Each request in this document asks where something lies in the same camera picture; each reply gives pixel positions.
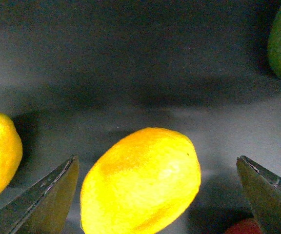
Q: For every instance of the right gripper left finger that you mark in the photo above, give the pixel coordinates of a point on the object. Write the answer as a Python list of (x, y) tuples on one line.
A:
[(43, 208)]

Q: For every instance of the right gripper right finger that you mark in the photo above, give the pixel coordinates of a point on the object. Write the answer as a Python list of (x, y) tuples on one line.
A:
[(262, 189)]

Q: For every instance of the red apple near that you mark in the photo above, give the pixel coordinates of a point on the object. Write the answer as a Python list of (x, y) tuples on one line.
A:
[(245, 226)]

